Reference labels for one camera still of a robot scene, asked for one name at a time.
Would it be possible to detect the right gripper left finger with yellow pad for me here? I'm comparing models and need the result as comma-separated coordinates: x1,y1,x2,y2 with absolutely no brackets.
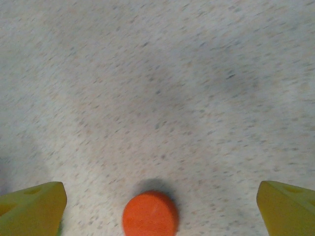
0,181,67,236

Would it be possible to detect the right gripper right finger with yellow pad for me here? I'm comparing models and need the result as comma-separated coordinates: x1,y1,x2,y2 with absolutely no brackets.
256,180,315,236

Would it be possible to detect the orange bottle cap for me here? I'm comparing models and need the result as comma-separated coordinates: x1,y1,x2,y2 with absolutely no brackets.
122,191,179,236

